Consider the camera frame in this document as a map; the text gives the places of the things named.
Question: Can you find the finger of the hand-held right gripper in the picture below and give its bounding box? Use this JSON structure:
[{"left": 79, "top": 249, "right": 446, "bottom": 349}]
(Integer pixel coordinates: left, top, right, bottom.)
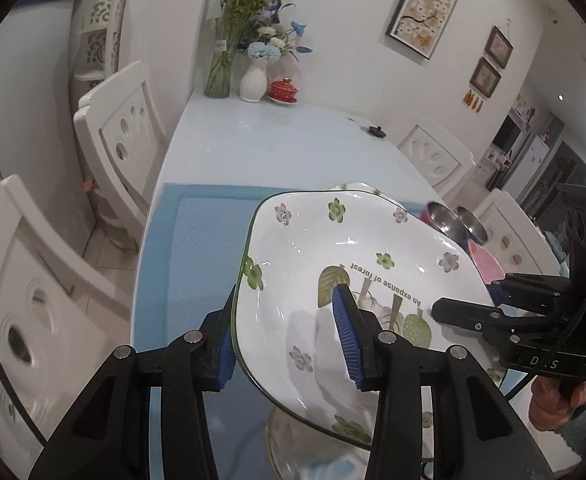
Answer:
[
  {"left": 488, "top": 272, "right": 574, "bottom": 307},
  {"left": 430, "top": 297, "right": 524, "bottom": 346}
]

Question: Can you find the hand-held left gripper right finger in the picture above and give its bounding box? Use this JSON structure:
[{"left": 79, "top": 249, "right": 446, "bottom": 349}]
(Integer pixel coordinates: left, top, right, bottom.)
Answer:
[{"left": 331, "top": 283, "right": 556, "bottom": 480}]

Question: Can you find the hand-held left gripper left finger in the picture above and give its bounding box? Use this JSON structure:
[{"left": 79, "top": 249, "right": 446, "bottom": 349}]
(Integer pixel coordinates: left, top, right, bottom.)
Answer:
[{"left": 28, "top": 284, "right": 238, "bottom": 480}]

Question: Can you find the pink bowl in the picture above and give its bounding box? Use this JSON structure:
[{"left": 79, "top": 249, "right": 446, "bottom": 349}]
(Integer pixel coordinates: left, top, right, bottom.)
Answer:
[{"left": 466, "top": 240, "right": 504, "bottom": 286}]

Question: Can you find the stainless steel bowl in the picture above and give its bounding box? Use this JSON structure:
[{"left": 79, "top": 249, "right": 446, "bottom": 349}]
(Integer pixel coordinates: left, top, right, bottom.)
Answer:
[
  {"left": 425, "top": 201, "right": 466, "bottom": 241},
  {"left": 456, "top": 205, "right": 489, "bottom": 246}
]

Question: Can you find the white floral square plate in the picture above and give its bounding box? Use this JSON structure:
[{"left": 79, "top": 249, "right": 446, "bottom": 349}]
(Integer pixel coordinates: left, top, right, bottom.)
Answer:
[
  {"left": 265, "top": 385, "right": 436, "bottom": 480},
  {"left": 233, "top": 190, "right": 504, "bottom": 448},
  {"left": 330, "top": 181, "right": 404, "bottom": 208}
]

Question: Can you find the person's right hand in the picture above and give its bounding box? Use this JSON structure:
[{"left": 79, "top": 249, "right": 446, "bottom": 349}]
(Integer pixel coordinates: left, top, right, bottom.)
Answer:
[{"left": 528, "top": 375, "right": 582, "bottom": 433}]

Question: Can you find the white wooden dining chair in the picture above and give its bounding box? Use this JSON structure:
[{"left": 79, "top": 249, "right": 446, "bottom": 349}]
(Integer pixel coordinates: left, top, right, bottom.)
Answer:
[
  {"left": 473, "top": 189, "right": 559, "bottom": 281},
  {"left": 0, "top": 175, "right": 134, "bottom": 461},
  {"left": 398, "top": 124, "right": 476, "bottom": 201},
  {"left": 73, "top": 60, "right": 170, "bottom": 256}
]

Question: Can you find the light blue table mat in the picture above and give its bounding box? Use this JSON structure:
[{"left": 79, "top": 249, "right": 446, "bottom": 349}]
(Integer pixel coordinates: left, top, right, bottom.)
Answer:
[{"left": 132, "top": 182, "right": 374, "bottom": 480}]

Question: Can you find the black television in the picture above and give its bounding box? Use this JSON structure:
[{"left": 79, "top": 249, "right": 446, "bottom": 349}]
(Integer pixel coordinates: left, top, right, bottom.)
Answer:
[{"left": 492, "top": 115, "right": 522, "bottom": 154}]

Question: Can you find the small framed picture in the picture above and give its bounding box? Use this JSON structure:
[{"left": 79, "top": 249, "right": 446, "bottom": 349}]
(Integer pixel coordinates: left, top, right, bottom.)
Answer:
[
  {"left": 484, "top": 25, "right": 514, "bottom": 69},
  {"left": 470, "top": 57, "right": 502, "bottom": 98}
]

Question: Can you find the red lidded teacup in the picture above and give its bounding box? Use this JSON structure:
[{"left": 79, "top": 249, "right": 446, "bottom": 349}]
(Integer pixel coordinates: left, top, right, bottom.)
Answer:
[{"left": 268, "top": 77, "right": 299, "bottom": 105}]

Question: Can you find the white vase with blue flowers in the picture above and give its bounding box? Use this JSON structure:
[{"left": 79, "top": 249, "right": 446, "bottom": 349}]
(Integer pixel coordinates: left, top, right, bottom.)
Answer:
[{"left": 238, "top": 0, "right": 315, "bottom": 104}]

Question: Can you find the glass vase with green flowers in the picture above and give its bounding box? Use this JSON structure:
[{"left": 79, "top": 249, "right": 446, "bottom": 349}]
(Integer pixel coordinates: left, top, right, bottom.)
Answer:
[{"left": 203, "top": 0, "right": 294, "bottom": 100}]

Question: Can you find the large framed butterfly picture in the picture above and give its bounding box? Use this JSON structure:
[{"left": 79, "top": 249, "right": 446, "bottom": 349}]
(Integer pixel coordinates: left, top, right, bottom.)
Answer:
[{"left": 385, "top": 0, "right": 471, "bottom": 61}]

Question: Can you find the grey refrigerator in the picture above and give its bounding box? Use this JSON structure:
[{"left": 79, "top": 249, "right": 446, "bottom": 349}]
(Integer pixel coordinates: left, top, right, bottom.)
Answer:
[{"left": 0, "top": 0, "right": 88, "bottom": 201}]

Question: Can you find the white carved chair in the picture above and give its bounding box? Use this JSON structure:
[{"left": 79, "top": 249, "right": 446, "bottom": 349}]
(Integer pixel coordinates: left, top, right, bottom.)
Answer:
[{"left": 74, "top": 0, "right": 132, "bottom": 82}]

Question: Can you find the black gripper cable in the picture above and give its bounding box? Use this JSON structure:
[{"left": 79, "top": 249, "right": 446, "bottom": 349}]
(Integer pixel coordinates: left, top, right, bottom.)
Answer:
[{"left": 503, "top": 270, "right": 586, "bottom": 403}]

